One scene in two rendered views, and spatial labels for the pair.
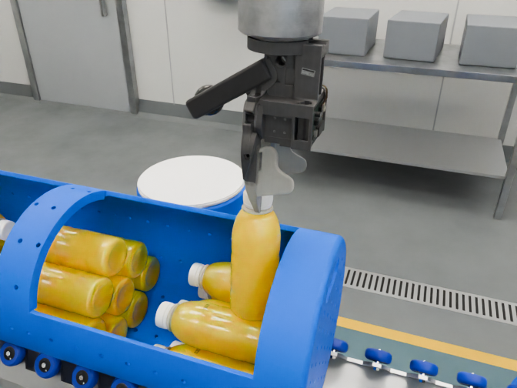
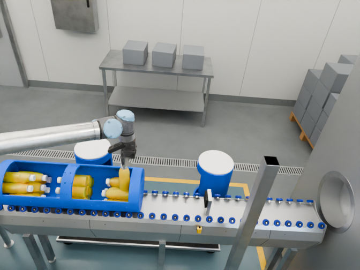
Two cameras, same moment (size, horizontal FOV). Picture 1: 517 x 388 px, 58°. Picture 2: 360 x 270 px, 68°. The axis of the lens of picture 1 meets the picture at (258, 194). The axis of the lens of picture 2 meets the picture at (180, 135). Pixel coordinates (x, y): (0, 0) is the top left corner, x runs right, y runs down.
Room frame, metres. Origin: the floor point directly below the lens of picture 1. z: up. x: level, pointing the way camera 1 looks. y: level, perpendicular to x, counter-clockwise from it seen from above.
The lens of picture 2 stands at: (-0.68, 0.14, 2.44)
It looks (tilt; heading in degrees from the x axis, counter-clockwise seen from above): 37 degrees down; 338
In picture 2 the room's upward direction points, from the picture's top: 5 degrees clockwise
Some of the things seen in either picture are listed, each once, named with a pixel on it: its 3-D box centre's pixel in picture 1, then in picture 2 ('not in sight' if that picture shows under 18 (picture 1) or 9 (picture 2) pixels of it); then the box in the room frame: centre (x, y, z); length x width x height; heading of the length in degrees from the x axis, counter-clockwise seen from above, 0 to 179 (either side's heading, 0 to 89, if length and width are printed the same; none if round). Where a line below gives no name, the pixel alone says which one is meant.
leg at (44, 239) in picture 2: not in sight; (44, 240); (0.83, 0.66, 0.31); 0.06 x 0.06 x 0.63; 71
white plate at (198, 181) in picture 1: (191, 179); (92, 147); (1.08, 0.17, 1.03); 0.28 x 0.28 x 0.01
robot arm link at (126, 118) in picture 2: not in sight; (125, 122); (0.53, -0.02, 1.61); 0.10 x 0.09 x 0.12; 102
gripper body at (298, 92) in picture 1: (284, 91); (128, 147); (0.52, -0.03, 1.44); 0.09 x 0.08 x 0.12; 70
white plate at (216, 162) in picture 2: not in sight; (216, 162); (0.68, -0.73, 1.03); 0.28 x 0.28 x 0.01
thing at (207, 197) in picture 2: not in sight; (207, 202); (0.35, -0.51, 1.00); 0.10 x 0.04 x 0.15; 161
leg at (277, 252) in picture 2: not in sight; (276, 253); (0.18, -1.20, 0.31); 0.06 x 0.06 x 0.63; 71
